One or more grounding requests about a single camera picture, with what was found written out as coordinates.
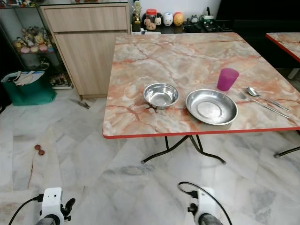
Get white papers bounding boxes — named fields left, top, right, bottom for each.
left=13, top=70, right=44, bottom=86

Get red lidded jar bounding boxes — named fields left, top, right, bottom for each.
left=144, top=9, right=158, bottom=30

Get small steel bowl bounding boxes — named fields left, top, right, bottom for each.
left=143, top=82, right=180, bottom=110

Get light wooden cabinet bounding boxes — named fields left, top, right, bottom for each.
left=40, top=4, right=132, bottom=100

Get black metal table legs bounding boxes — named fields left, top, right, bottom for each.
left=141, top=135, right=226, bottom=165

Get purple plastic cup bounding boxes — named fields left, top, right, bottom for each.
left=217, top=68, right=240, bottom=92

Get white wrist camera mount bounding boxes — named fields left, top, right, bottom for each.
left=41, top=187, right=63, bottom=221
left=197, top=187, right=216, bottom=218

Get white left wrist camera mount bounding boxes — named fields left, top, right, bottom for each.
left=41, top=187, right=63, bottom=221

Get black remote control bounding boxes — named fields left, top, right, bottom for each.
left=203, top=22, right=218, bottom=32

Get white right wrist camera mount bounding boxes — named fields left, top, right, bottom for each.
left=197, top=187, right=216, bottom=218

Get green bag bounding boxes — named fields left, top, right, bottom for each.
left=1, top=70, right=57, bottom=106

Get large steel plate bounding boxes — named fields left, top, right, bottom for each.
left=185, top=89, right=239, bottom=126

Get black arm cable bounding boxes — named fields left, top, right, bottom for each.
left=8, top=195, right=45, bottom=225
left=178, top=181, right=233, bottom=225

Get steel spoon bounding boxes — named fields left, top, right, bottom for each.
left=246, top=87, right=293, bottom=112

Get glass display shelf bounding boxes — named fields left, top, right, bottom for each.
left=0, top=5, right=73, bottom=90

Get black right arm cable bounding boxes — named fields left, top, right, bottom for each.
left=178, top=181, right=233, bottom=225

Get black television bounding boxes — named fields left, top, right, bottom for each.
left=218, top=0, right=300, bottom=22

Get white round figurine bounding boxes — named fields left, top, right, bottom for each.
left=163, top=12, right=173, bottom=26

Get steel fork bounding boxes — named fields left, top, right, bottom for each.
left=239, top=92, right=290, bottom=119

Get orange round figurine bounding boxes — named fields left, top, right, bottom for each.
left=172, top=12, right=184, bottom=26

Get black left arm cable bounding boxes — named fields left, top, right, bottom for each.
left=8, top=195, right=45, bottom=225

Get gold trophy figure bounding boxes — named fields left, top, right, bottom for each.
left=132, top=1, right=143, bottom=25

